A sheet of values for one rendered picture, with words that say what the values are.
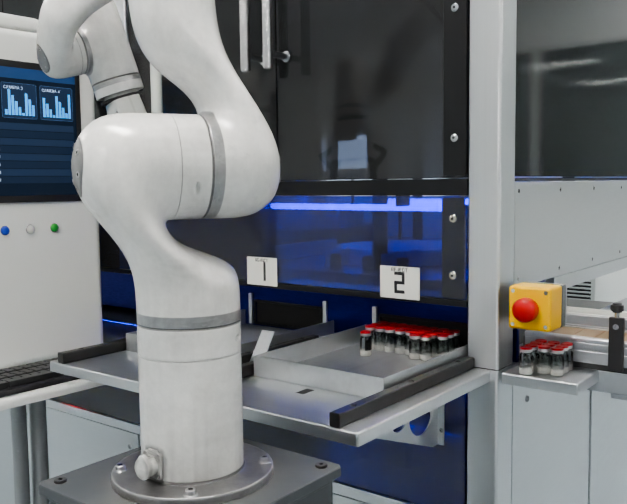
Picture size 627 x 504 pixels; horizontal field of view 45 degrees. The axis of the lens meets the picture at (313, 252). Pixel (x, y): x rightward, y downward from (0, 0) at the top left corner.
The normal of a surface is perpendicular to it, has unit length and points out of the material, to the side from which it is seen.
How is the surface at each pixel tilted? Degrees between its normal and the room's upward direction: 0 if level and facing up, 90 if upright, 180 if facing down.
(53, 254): 90
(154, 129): 47
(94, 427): 90
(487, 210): 90
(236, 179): 107
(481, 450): 90
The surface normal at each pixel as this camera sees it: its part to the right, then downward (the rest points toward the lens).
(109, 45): 0.47, 0.01
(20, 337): 0.77, 0.05
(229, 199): 0.35, 0.69
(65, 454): -0.61, 0.08
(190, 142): 0.38, -0.33
